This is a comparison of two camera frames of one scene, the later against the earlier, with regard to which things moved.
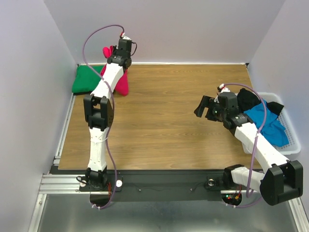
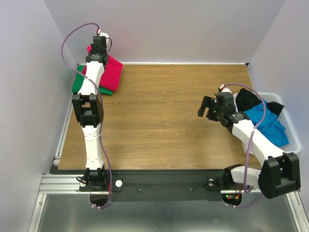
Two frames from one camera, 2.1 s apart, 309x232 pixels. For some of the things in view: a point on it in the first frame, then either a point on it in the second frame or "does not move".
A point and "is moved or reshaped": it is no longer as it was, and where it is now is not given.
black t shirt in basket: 245,98 does not move
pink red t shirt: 121,86 is moved or reshaped
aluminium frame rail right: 300,214 does not move
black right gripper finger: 206,102 does not move
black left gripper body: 114,51 to 91,45
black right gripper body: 208,109 does not move
